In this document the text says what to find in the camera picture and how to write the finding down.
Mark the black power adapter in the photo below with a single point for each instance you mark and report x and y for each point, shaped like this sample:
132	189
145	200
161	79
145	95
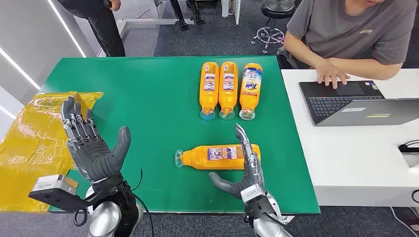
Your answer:
407	149

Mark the black round stool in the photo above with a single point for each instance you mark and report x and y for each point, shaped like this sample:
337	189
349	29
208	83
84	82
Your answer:
278	8

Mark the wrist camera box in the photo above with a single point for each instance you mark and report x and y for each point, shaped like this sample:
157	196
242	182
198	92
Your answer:
252	193
49	184

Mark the yellow plastic-wrapped cardboard box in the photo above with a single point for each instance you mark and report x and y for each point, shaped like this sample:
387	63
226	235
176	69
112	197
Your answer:
32	147

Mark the seated person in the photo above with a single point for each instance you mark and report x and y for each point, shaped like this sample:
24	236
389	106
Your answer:
347	29

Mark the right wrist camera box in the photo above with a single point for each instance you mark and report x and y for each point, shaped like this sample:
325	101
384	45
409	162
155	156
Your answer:
252	193

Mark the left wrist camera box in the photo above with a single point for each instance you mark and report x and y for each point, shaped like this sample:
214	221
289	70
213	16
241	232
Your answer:
49	184

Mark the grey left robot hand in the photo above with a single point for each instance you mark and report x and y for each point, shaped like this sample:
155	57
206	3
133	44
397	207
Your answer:
95	160

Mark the white furniture leg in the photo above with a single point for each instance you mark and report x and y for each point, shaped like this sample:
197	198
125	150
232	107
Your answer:
237	9

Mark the white desk frame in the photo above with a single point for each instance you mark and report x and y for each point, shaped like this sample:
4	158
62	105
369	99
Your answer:
147	21

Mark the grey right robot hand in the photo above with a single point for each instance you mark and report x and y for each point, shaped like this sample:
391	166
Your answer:
252	176

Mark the background humanoid robot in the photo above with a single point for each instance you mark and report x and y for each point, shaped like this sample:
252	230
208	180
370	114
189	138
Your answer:
178	13

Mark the dark grey laptop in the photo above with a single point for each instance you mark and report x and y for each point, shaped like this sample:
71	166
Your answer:
360	113

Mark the white table foot bracket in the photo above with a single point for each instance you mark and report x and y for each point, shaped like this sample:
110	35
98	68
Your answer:
284	218

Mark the orange Tide-label detergent bottle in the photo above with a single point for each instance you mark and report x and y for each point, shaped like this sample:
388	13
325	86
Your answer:
250	101

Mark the seated person's right hand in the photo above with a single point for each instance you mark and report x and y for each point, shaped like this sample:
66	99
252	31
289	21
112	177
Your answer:
329	73

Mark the standing person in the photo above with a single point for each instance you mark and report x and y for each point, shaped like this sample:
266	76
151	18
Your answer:
104	29

